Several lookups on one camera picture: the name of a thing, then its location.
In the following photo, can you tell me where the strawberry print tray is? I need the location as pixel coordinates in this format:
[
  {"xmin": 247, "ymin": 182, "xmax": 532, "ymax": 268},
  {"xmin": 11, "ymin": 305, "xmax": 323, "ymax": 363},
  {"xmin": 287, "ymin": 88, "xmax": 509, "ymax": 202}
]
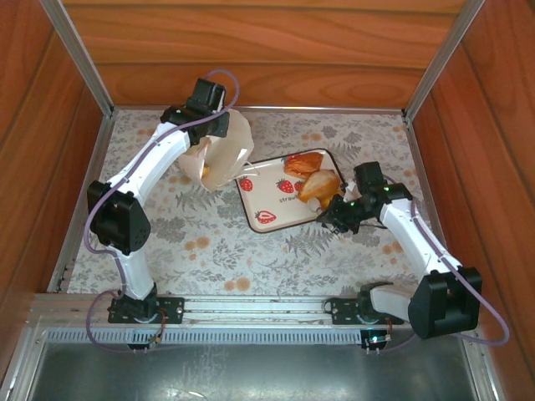
[{"xmin": 233, "ymin": 148, "xmax": 355, "ymax": 235}]

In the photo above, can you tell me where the white paper bag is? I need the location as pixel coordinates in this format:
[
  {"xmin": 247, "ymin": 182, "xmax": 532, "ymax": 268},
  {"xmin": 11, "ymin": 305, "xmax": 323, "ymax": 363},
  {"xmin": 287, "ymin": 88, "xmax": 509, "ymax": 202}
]
[{"xmin": 178, "ymin": 109, "xmax": 262, "ymax": 192}]

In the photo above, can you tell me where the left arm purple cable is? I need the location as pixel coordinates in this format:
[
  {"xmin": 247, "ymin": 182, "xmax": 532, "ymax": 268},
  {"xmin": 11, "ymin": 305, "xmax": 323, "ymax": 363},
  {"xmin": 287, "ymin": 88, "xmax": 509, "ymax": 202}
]
[{"xmin": 84, "ymin": 69, "xmax": 241, "ymax": 355}]

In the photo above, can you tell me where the aluminium frame post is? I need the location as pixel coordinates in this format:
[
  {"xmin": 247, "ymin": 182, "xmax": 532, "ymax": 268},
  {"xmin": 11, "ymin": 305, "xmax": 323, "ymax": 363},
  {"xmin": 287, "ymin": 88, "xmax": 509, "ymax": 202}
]
[
  {"xmin": 39, "ymin": 0, "xmax": 116, "ymax": 119},
  {"xmin": 402, "ymin": 0, "xmax": 487, "ymax": 122}
]

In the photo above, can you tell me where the small board with green light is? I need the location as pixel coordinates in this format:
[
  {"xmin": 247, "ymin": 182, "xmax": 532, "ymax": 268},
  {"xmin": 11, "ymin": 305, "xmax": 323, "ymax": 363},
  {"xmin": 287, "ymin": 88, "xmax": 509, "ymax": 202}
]
[{"xmin": 362, "ymin": 332, "xmax": 393, "ymax": 351}]

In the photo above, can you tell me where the thin aluminium edge strip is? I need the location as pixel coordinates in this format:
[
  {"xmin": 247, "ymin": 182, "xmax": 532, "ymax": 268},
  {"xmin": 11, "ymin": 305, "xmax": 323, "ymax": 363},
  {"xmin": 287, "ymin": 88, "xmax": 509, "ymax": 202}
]
[{"xmin": 112, "ymin": 105, "xmax": 405, "ymax": 114}]

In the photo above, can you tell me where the wide aluminium mounting rail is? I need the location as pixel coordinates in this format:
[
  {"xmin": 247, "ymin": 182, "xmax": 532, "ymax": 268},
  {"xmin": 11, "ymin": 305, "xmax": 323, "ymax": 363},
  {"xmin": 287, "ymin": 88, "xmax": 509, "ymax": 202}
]
[{"xmin": 27, "ymin": 293, "xmax": 482, "ymax": 329}]

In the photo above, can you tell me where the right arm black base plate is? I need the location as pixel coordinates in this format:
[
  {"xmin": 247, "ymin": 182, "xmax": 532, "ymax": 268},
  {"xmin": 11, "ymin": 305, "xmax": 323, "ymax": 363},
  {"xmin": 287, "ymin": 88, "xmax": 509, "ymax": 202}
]
[{"xmin": 329, "ymin": 297, "xmax": 405, "ymax": 327}]

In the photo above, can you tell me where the oval brown fake loaf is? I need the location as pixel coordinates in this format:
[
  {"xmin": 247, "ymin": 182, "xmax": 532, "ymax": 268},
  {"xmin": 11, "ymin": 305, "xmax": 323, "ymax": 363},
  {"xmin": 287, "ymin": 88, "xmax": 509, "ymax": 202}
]
[{"xmin": 297, "ymin": 168, "xmax": 342, "ymax": 205}]

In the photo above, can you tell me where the floral table mat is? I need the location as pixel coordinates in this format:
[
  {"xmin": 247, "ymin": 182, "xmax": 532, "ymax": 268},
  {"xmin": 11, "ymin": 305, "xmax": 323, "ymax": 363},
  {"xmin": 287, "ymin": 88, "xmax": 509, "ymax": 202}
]
[{"xmin": 66, "ymin": 109, "xmax": 456, "ymax": 296}]

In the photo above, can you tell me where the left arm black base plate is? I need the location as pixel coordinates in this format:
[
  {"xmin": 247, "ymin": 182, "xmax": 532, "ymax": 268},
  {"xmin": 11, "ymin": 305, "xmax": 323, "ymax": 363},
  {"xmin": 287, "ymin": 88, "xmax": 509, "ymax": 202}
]
[{"xmin": 107, "ymin": 295, "xmax": 186, "ymax": 325}]

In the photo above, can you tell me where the aluminium frame bar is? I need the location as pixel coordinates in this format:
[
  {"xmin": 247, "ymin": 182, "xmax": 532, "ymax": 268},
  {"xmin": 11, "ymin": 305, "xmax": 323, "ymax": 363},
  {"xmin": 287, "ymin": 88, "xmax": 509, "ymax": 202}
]
[
  {"xmin": 0, "ymin": 325, "xmax": 49, "ymax": 401},
  {"xmin": 459, "ymin": 327, "xmax": 509, "ymax": 401}
]

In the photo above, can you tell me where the grey slotted cable duct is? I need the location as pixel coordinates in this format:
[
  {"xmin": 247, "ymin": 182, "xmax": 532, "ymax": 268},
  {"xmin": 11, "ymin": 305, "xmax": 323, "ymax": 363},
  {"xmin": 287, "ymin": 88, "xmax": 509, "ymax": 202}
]
[{"xmin": 43, "ymin": 327, "xmax": 364, "ymax": 346}]

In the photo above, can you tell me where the reddish flaky fake pastry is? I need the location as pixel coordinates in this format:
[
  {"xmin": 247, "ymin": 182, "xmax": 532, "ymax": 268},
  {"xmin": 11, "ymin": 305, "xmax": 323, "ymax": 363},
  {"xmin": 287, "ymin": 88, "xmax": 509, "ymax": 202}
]
[{"xmin": 283, "ymin": 151, "xmax": 324, "ymax": 180}]

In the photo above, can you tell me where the shiny metal sheet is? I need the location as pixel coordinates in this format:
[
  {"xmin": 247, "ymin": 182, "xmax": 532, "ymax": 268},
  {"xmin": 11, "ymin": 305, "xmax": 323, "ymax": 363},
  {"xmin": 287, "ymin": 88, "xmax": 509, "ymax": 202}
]
[{"xmin": 28, "ymin": 343, "xmax": 482, "ymax": 401}]

